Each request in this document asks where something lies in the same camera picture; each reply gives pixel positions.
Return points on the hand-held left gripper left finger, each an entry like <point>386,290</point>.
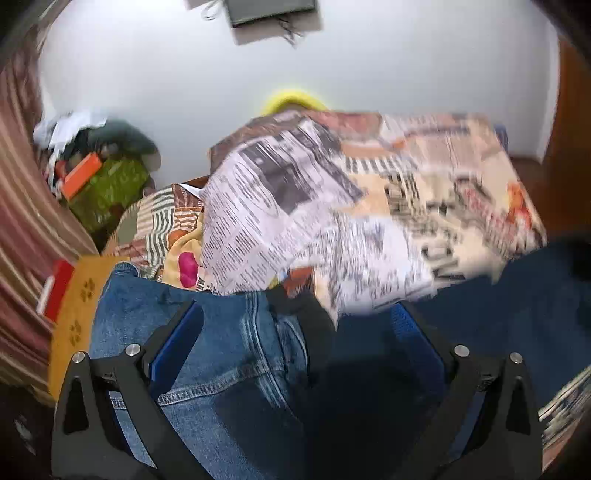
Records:
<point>178,337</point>

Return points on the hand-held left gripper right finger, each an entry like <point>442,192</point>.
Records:
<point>415,341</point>

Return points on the blue denim jeans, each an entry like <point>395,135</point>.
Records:
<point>221,350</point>

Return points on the navy blue garment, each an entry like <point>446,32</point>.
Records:
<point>508,314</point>

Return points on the white newspaper print shirt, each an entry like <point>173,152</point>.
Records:
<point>258,221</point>

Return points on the yellow floral cloth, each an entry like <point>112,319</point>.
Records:
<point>187,267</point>

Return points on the mustard patterned cloth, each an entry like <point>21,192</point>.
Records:
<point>78,300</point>

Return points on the red box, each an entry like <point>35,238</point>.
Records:
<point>57,286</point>

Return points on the green bag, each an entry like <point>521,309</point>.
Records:
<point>111,189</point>

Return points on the orange box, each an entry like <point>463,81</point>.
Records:
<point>81,175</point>

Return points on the pink striped curtain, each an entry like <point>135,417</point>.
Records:
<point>23,207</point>

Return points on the dark cloth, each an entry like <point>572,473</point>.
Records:
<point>124,138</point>

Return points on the white crumpled bag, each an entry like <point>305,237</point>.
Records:
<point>64,127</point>

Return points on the yellow curved object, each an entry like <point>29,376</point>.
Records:
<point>291,99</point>

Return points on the brown wooden door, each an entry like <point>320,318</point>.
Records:
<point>572,115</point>

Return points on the black wall television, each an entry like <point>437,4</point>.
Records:
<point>272,11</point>

